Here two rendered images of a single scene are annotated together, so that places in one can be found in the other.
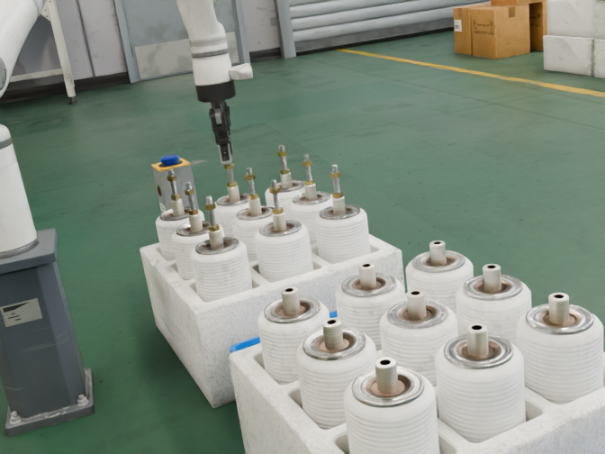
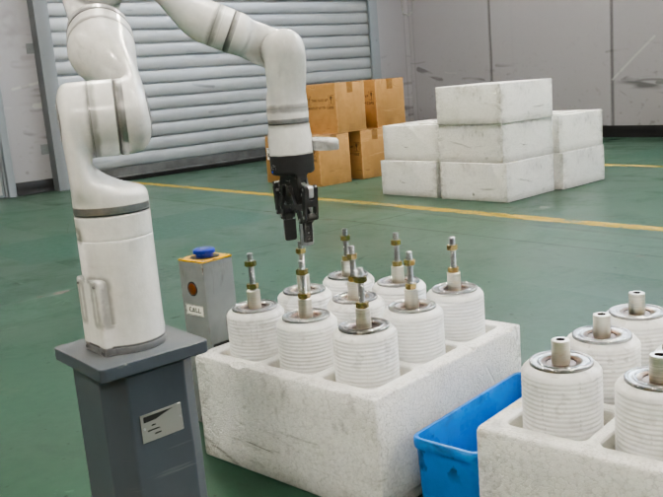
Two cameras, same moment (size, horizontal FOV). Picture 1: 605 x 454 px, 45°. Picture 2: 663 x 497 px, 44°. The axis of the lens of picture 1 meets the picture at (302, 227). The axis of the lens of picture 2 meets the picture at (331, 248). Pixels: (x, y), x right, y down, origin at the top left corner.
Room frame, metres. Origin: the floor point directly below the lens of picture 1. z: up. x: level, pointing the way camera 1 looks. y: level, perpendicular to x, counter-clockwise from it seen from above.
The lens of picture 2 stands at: (0.13, 0.66, 0.61)
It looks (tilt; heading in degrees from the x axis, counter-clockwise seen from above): 11 degrees down; 336
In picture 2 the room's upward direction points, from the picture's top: 5 degrees counter-clockwise
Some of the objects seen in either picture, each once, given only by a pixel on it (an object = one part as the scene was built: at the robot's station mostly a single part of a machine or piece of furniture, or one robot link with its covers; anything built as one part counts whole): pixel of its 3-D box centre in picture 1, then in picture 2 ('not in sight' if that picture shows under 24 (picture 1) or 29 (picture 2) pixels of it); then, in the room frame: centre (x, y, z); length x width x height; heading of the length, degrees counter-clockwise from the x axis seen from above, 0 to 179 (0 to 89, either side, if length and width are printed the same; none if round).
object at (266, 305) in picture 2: (178, 213); (255, 307); (1.40, 0.24, 0.25); 0.08 x 0.08 x 0.01
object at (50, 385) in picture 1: (31, 329); (144, 452); (1.17, 0.49, 0.15); 0.15 x 0.15 x 0.30; 15
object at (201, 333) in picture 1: (267, 291); (362, 390); (1.33, 0.08, 0.09); 0.39 x 0.39 x 0.18; 23
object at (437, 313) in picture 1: (417, 314); not in sight; (0.83, -0.13, 0.25); 0.08 x 0.08 x 0.01
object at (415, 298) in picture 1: (416, 304); not in sight; (0.83, -0.13, 0.26); 0.02 x 0.02 x 0.03
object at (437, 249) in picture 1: (437, 253); (636, 304); (0.98, -0.19, 0.26); 0.02 x 0.02 x 0.03
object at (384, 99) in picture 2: not in sight; (375, 103); (4.94, -1.90, 0.45); 0.30 x 0.24 x 0.30; 12
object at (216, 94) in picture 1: (218, 102); (293, 177); (1.44, 0.13, 0.45); 0.08 x 0.08 x 0.09
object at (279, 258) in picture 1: (287, 276); (415, 361); (1.22, 0.04, 0.16); 0.10 x 0.10 x 0.18
